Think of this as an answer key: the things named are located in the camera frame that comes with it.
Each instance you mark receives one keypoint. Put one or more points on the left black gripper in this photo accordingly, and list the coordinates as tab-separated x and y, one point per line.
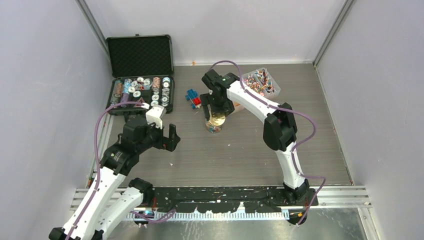
168	143

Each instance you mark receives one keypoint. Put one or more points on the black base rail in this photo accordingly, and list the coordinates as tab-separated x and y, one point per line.
219	200

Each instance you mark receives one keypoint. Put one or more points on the gold jar lid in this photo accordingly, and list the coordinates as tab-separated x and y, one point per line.
217	119

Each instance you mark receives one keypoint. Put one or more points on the black poker chip case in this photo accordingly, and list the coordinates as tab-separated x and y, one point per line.
143	71

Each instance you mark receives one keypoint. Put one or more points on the blue red brick toy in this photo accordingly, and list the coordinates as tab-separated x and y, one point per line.
193	97

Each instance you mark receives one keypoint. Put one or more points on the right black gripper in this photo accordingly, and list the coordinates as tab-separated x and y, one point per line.
206	99

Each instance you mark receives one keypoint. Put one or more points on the clear plastic jar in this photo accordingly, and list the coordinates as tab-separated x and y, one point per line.
212	128

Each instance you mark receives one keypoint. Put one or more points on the clear compartment candy box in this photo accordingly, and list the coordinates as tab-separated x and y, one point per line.
259	81

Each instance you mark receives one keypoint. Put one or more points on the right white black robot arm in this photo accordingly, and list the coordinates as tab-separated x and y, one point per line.
279	125

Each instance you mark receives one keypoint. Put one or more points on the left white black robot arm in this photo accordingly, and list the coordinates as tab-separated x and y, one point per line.
93	219

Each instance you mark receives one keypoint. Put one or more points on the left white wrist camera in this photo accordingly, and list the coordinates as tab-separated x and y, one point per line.
154	114

